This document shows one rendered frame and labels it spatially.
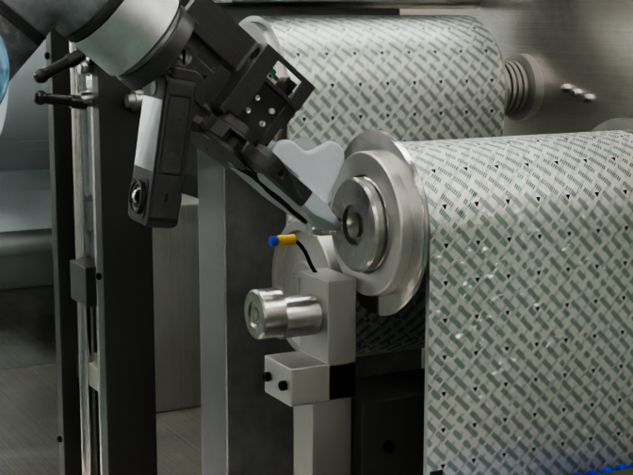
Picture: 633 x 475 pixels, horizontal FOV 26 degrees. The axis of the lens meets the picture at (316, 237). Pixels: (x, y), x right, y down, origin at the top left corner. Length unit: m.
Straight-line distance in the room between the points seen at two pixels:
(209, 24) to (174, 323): 0.81
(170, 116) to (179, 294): 0.78
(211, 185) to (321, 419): 0.37
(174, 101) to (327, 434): 0.31
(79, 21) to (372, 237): 0.28
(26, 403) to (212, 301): 0.50
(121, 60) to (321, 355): 0.30
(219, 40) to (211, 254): 0.44
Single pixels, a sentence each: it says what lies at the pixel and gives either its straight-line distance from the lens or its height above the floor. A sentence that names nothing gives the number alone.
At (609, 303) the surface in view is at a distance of 1.16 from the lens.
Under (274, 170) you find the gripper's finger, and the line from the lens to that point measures 1.01.
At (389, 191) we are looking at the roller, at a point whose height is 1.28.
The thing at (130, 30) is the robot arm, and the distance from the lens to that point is 0.98.
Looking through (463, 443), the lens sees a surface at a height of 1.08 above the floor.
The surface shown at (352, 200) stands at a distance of 1.08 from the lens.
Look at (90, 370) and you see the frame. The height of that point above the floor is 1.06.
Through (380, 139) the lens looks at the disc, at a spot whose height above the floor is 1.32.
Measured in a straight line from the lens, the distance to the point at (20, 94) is 1.98.
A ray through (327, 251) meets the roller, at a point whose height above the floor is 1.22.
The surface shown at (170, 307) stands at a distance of 1.77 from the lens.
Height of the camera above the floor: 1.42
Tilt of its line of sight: 10 degrees down
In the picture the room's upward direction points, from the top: straight up
